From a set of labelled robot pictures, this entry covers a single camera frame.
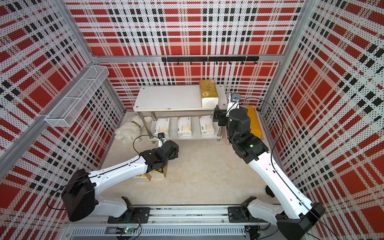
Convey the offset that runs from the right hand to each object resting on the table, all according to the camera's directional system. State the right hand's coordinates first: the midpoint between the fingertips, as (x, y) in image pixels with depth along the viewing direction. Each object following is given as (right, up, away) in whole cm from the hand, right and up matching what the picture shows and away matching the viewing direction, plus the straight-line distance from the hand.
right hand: (229, 105), depth 66 cm
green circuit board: (-48, -58, +4) cm, 76 cm away
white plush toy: (-59, -13, +32) cm, 68 cm away
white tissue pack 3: (-9, -9, +30) cm, 33 cm away
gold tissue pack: (-43, -37, +15) cm, 59 cm away
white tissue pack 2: (-23, -10, +30) cm, 39 cm away
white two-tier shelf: (-28, +6, +16) cm, 33 cm away
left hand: (-30, -23, +20) cm, 43 cm away
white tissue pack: (-38, -9, +30) cm, 49 cm away
